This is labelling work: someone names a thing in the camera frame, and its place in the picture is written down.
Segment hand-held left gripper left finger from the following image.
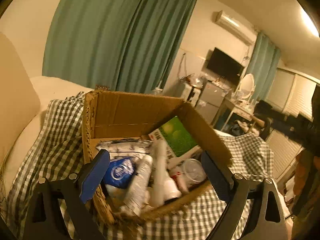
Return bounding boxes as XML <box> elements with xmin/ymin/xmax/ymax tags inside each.
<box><xmin>25</xmin><ymin>149</ymin><xmax>111</xmax><ymax>240</ymax></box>

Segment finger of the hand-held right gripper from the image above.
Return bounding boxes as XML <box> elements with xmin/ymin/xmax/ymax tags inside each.
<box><xmin>271</xmin><ymin>112</ymin><xmax>313</xmax><ymax>147</ymax></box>

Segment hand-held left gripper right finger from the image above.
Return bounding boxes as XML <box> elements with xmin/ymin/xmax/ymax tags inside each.
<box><xmin>200</xmin><ymin>150</ymin><xmax>287</xmax><ymax>240</ymax></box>

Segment clear cotton swab container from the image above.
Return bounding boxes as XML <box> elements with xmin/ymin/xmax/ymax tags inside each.
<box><xmin>179</xmin><ymin>158</ymin><xmax>208</xmax><ymax>185</ymax></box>

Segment blue packet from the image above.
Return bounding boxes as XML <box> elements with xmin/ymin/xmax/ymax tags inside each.
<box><xmin>104</xmin><ymin>156</ymin><xmax>137</xmax><ymax>189</ymax></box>

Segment silver patterned tissue pack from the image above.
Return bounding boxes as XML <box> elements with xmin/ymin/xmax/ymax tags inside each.
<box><xmin>96</xmin><ymin>139</ymin><xmax>153</xmax><ymax>155</ymax></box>

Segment green and white box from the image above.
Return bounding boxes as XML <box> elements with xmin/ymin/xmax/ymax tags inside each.
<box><xmin>149</xmin><ymin>116</ymin><xmax>200</xmax><ymax>165</ymax></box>

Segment white cylindrical device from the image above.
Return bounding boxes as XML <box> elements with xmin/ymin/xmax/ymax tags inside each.
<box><xmin>149</xmin><ymin>140</ymin><xmax>182</xmax><ymax>204</ymax></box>

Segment brown cardboard box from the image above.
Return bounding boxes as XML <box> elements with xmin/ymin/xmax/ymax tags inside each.
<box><xmin>81</xmin><ymin>90</ymin><xmax>232</xmax><ymax>227</ymax></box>

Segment person's right hand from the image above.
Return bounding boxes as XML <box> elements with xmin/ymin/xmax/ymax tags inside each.
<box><xmin>295</xmin><ymin>152</ymin><xmax>313</xmax><ymax>195</ymax></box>

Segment white window blinds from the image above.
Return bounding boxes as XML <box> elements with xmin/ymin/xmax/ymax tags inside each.
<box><xmin>266</xmin><ymin>67</ymin><xmax>320</xmax><ymax>180</ymax></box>

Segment white red-printed packet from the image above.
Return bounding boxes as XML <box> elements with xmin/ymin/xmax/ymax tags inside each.
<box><xmin>170</xmin><ymin>169</ymin><xmax>188</xmax><ymax>193</ymax></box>

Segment green checkered blanket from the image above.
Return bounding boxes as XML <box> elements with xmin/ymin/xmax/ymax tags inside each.
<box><xmin>0</xmin><ymin>91</ymin><xmax>275</xmax><ymax>240</ymax></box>

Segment vanity table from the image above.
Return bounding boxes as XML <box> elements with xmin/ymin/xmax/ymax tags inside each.
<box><xmin>217</xmin><ymin>96</ymin><xmax>265</xmax><ymax>133</ymax></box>

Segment white oval mirror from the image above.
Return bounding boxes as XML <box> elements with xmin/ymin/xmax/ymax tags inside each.
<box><xmin>236</xmin><ymin>74</ymin><xmax>255</xmax><ymax>102</ymax></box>

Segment green curtain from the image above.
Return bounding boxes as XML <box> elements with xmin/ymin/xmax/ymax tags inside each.
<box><xmin>246</xmin><ymin>31</ymin><xmax>282</xmax><ymax>103</ymax></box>
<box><xmin>42</xmin><ymin>0</ymin><xmax>199</xmax><ymax>94</ymax></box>

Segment silver fridge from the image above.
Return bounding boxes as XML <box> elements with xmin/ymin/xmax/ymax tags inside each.
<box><xmin>197</xmin><ymin>81</ymin><xmax>232</xmax><ymax>125</ymax></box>

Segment white appliance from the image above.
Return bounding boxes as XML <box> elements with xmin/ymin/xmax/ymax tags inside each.
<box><xmin>181</xmin><ymin>82</ymin><xmax>202</xmax><ymax>107</ymax></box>

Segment black television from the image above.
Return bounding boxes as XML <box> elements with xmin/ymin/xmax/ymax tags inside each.
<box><xmin>206</xmin><ymin>47</ymin><xmax>245</xmax><ymax>85</ymax></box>

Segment beige pillow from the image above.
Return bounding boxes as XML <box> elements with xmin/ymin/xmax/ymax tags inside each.
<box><xmin>0</xmin><ymin>32</ymin><xmax>42</xmax><ymax>165</ymax></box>

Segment white air conditioner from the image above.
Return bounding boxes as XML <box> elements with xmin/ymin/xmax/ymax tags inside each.
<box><xmin>215</xmin><ymin>10</ymin><xmax>255</xmax><ymax>44</ymax></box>

